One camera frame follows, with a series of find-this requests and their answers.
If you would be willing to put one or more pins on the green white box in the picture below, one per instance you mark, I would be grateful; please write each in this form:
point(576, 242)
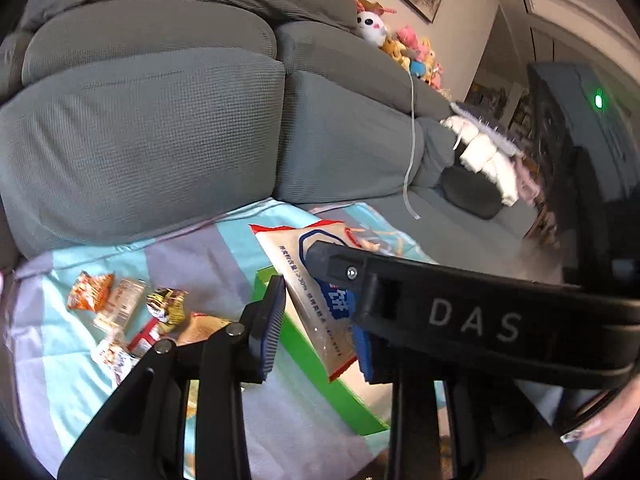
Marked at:
point(363, 407)

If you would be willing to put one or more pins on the white blue small packet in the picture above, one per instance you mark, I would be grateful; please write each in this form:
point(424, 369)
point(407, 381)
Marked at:
point(113, 358)

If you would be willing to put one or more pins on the white blue red snack packet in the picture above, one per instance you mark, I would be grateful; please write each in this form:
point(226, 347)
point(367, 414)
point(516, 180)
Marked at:
point(323, 308)

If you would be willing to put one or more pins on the gold brown snack packet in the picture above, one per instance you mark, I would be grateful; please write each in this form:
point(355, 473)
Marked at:
point(167, 305)

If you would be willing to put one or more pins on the dark cushion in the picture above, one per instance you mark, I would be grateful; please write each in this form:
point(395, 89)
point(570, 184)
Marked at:
point(470, 192)

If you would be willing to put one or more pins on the tan biscuit packet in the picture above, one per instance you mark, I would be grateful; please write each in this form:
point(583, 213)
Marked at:
point(200, 328)

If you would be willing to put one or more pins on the grey sofa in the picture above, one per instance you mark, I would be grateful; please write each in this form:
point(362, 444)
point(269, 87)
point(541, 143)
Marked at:
point(124, 119)

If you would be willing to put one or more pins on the colourful plush toy pile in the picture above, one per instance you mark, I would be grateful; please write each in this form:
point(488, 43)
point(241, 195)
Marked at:
point(415, 55)

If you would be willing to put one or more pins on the orange snack packet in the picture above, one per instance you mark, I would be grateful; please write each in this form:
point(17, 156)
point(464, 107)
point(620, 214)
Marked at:
point(90, 292)

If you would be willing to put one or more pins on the white cloth pile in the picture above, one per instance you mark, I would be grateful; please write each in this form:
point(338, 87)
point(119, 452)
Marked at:
point(481, 155)

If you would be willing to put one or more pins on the person's right hand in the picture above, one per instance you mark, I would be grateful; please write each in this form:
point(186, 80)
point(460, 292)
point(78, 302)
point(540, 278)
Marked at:
point(605, 430)

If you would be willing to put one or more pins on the beige barcode snack packet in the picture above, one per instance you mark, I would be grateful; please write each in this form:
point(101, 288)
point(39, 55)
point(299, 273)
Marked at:
point(120, 305)

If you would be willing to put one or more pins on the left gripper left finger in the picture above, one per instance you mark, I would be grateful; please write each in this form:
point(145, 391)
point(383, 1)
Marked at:
point(241, 353)

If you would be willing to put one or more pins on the white plush toy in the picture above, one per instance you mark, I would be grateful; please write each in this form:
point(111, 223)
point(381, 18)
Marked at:
point(370, 24)

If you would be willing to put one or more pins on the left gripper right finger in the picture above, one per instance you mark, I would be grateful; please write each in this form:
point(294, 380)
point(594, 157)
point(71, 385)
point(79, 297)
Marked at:
point(414, 447)

